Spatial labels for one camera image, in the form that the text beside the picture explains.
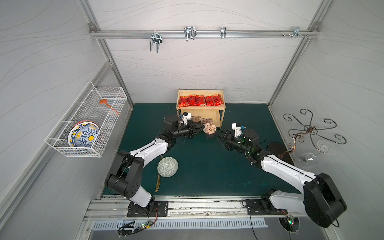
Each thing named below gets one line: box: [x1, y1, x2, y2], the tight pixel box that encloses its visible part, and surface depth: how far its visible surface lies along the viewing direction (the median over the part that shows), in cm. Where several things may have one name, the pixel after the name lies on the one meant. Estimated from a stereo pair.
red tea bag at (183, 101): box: [178, 96, 188, 108], surface depth 92 cm
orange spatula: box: [99, 99, 121, 116], surface depth 80 cm
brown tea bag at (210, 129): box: [206, 125, 215, 135], surface depth 80 cm
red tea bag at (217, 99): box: [212, 94, 224, 107], surface depth 93 cm
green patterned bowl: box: [157, 156, 179, 178], surface depth 88 cm
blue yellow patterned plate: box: [67, 120, 102, 148], surface depth 62 cm
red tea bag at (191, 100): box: [187, 94, 197, 106], surface depth 94 cm
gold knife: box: [155, 155, 164, 193], surface depth 84 cm
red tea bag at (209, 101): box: [204, 95, 216, 107], surface depth 93 cm
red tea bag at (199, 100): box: [194, 94, 205, 106], surface depth 94 cm
